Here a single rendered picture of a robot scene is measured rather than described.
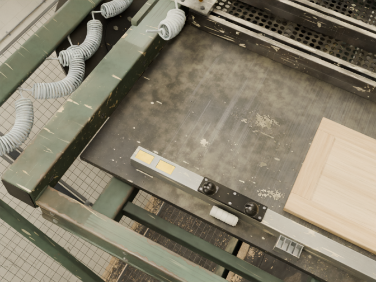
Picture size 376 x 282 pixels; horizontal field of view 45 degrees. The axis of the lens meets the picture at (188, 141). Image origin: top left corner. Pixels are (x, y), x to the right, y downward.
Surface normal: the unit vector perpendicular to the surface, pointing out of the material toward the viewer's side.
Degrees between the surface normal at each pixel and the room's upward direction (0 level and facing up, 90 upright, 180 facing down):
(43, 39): 90
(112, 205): 58
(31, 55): 90
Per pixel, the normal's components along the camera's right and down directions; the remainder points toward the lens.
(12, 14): 0.54, -0.25
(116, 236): 0.07, -0.54
